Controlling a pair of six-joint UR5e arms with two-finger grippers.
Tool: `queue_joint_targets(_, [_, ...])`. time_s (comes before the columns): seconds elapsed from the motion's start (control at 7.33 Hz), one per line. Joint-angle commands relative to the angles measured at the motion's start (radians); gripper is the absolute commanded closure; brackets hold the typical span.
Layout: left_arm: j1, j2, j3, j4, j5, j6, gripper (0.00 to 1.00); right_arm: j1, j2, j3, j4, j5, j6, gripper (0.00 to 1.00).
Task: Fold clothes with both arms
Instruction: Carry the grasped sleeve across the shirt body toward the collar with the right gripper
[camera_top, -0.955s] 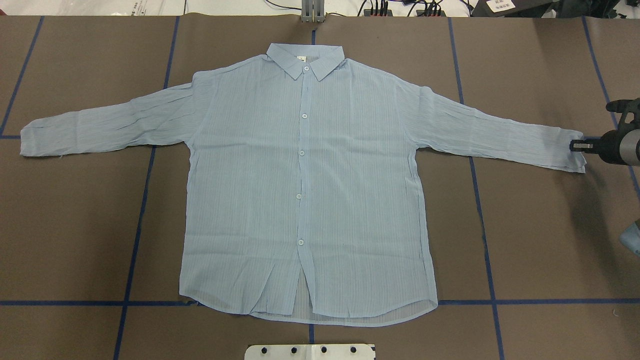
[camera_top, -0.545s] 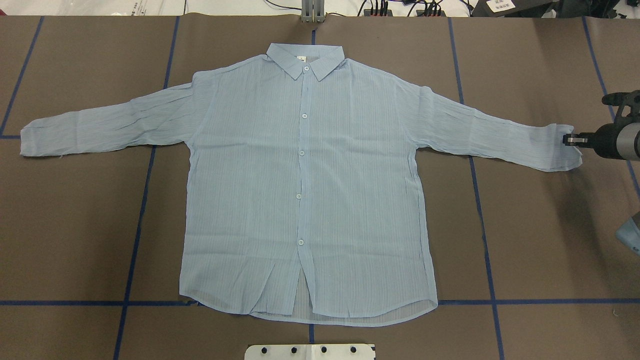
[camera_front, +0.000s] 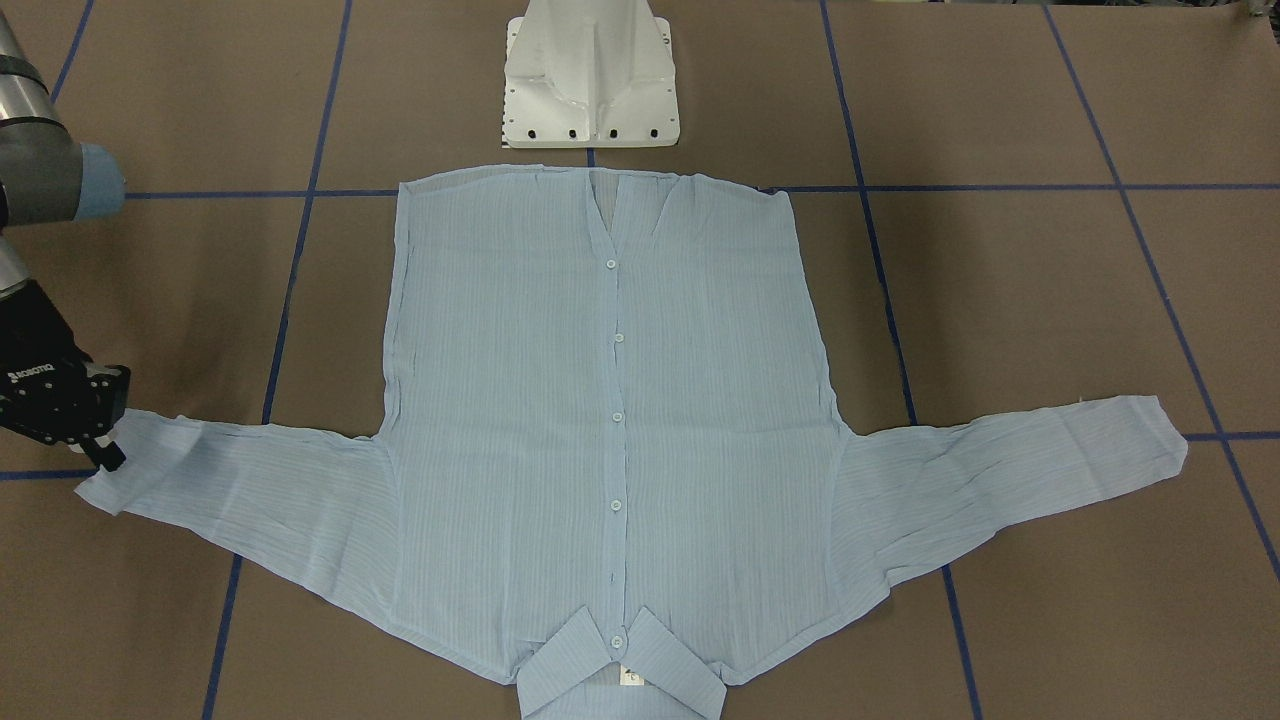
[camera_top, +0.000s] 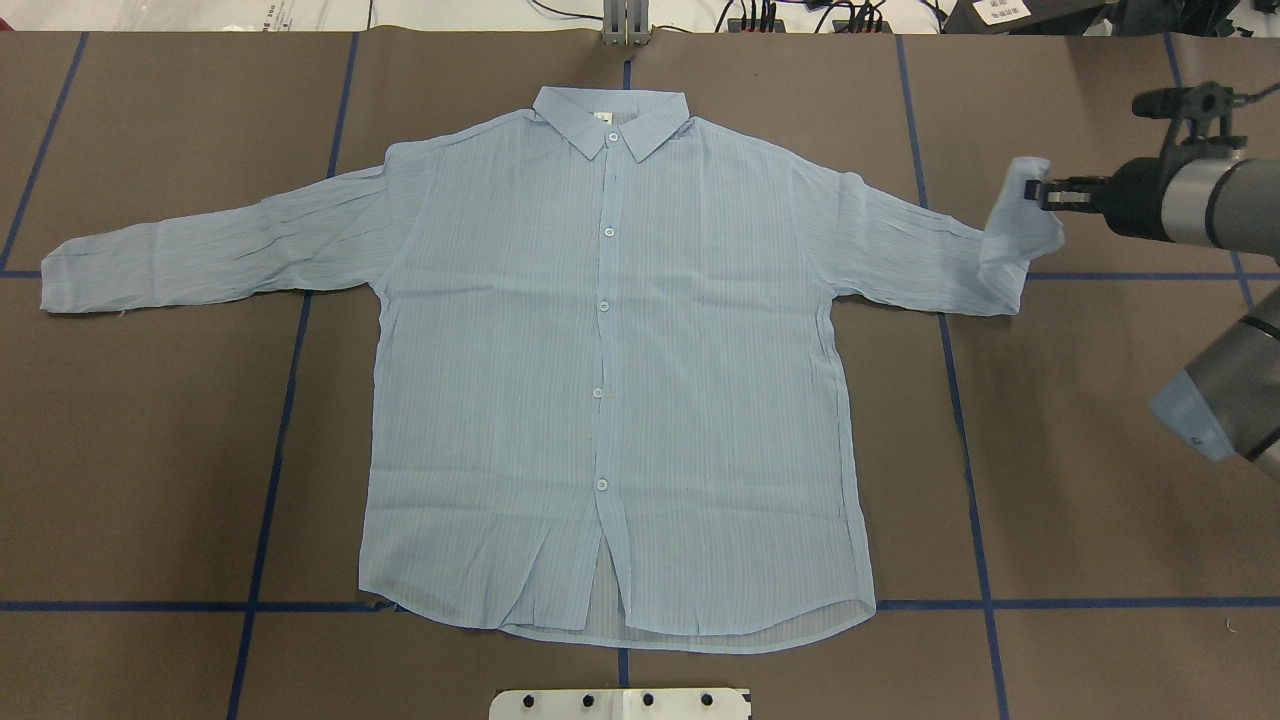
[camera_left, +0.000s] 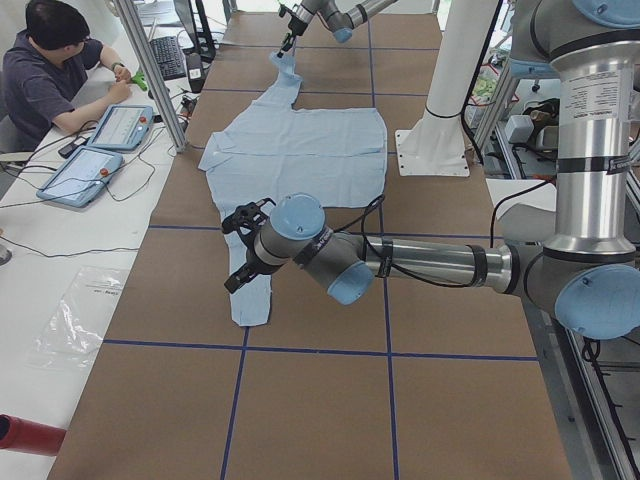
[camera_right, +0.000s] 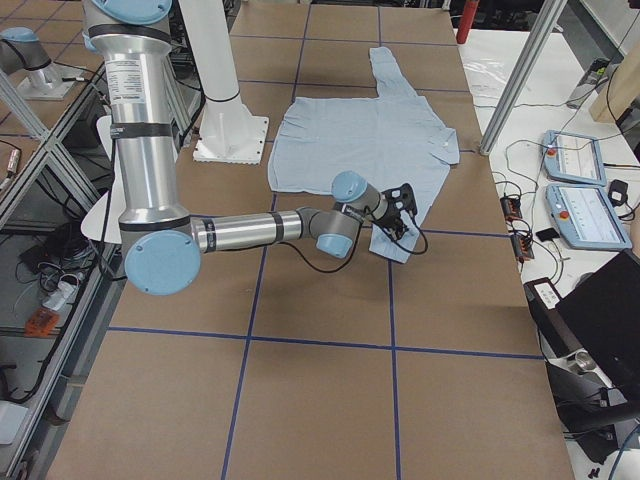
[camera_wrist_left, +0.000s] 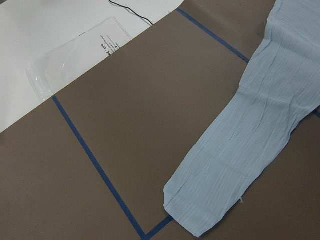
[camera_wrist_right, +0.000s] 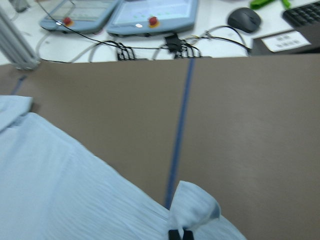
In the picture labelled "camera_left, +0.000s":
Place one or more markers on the upper blue teach pendant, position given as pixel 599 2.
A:
pixel 122 128

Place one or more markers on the black smartphone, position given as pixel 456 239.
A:
pixel 67 150

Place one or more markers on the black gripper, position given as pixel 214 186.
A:
pixel 293 25
pixel 248 264

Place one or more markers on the seated person in navy shirt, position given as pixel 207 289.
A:
pixel 46 68

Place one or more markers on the black keyboard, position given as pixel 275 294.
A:
pixel 169 57

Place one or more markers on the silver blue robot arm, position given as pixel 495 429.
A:
pixel 340 24
pixel 574 261

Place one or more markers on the red cylinder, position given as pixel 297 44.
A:
pixel 25 436

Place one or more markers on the light blue button shirt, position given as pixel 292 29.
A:
pixel 272 173

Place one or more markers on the white camera mast with base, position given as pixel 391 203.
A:
pixel 435 146

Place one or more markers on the clear plastic bag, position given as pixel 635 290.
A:
pixel 72 337

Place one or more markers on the lower blue teach pendant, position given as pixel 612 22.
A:
pixel 81 177

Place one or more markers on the aluminium frame post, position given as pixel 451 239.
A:
pixel 140 44

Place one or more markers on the blue teach pendant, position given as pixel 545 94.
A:
pixel 81 177
pixel 122 128

